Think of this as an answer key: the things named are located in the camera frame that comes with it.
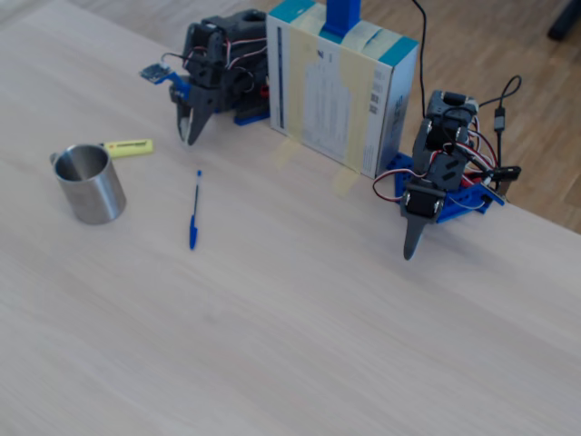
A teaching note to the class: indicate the blue base plate under camera arm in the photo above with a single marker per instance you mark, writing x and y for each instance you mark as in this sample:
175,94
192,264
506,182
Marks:
249,119

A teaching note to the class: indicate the black furniture foot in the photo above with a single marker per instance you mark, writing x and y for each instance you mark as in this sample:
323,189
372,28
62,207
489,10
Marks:
567,22

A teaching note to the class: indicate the beige masking tape strip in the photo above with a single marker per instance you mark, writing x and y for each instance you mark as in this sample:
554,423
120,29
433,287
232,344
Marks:
302,91
358,91

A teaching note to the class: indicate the blue camera mount bracket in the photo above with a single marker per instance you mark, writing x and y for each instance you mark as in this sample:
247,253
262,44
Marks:
181,88

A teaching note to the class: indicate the silver metal cup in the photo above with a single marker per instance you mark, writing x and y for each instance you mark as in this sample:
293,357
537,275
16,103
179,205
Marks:
91,200

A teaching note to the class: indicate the yellow highlighter with black cap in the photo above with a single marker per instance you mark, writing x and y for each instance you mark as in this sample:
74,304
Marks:
131,147

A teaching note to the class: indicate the blue capped ballpoint pen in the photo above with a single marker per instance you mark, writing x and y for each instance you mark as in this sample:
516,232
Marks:
193,231

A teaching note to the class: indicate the white and teal cardboard box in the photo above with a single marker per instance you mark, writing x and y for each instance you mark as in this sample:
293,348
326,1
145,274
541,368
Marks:
327,104

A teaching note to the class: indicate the dark grey idle robot arm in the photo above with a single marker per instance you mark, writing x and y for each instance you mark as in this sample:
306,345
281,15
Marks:
442,113

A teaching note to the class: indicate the blue camera stand post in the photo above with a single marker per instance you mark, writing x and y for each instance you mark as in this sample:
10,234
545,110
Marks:
340,18

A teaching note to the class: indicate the dark grey camera-carrying robot arm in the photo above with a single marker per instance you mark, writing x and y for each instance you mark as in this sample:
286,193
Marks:
240,32

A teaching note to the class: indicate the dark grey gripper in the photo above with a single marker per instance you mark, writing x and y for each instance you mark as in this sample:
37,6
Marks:
202,101

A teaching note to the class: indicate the idle arm gripper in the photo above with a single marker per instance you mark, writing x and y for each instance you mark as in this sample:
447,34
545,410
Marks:
422,203

